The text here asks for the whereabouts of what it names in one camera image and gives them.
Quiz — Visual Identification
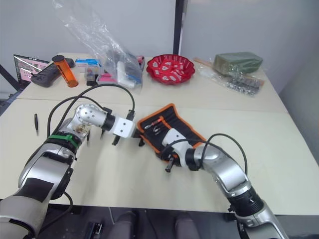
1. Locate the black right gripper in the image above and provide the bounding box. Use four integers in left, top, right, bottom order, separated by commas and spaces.
160, 146, 181, 173

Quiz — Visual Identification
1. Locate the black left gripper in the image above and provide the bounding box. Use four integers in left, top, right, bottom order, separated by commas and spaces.
111, 124, 146, 148

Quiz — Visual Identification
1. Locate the black orange-trimmed tool roll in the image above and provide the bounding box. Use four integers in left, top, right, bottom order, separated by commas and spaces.
137, 103, 207, 163

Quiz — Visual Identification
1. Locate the dark rounded shape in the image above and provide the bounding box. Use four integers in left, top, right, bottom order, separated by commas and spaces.
174, 213, 200, 239
113, 210, 140, 239

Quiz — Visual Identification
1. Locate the white packet in bag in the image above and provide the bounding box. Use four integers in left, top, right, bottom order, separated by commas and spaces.
116, 61, 140, 88

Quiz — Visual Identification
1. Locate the pink flat packet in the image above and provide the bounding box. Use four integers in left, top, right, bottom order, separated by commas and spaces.
96, 72, 118, 84

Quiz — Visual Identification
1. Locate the red patterned bowl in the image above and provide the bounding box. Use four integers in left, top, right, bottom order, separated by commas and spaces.
146, 54, 195, 86

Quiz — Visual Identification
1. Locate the small clear parts box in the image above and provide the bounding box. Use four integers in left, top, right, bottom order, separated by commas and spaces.
83, 66, 100, 87

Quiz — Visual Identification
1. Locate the blue and white box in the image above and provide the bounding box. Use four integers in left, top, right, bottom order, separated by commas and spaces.
74, 58, 103, 68

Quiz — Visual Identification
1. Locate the black device under table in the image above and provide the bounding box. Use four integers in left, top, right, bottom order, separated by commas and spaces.
83, 221, 103, 239

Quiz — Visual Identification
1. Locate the orange tube with black cap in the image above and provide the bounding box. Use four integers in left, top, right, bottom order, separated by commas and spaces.
51, 55, 79, 88

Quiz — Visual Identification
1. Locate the clear bag of metal parts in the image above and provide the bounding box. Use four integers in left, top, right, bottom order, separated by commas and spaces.
199, 66, 266, 97

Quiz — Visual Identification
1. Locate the clear plastic bag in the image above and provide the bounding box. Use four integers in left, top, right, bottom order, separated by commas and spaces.
52, 0, 146, 91

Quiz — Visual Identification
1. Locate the black handheld controller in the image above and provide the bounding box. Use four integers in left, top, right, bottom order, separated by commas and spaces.
30, 59, 75, 88

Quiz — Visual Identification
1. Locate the green block in wrap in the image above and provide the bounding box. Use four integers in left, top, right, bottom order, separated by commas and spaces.
213, 51, 264, 77

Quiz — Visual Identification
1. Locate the laptop screen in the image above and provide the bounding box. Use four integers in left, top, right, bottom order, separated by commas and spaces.
13, 54, 50, 87

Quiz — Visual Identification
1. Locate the black metal stand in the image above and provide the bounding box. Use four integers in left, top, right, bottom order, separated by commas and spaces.
0, 64, 23, 113

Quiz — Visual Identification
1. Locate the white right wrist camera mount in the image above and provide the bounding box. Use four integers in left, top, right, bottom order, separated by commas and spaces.
161, 128, 193, 167

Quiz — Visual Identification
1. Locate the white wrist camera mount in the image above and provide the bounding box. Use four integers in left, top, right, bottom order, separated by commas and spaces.
112, 117, 137, 139
161, 128, 193, 167

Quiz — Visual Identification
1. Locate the orange handled small tool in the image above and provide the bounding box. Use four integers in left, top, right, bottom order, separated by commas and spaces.
146, 119, 164, 130

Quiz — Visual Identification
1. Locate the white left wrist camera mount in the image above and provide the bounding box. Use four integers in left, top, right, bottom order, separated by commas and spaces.
112, 117, 137, 139

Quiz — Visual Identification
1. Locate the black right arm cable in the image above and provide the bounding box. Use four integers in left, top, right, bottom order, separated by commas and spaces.
161, 133, 248, 180

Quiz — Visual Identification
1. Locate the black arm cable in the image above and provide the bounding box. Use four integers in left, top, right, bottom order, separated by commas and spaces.
161, 133, 248, 180
46, 84, 137, 140

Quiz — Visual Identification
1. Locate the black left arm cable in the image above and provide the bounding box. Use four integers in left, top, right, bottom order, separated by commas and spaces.
46, 84, 137, 140

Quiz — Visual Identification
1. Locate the green strap on arm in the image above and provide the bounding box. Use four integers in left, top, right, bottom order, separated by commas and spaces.
47, 133, 79, 150

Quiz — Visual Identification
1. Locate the thin black body cable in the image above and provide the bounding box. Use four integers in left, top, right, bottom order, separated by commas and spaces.
37, 190, 74, 236

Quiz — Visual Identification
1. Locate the black vertical post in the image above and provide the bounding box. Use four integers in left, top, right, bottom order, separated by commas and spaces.
173, 0, 188, 56

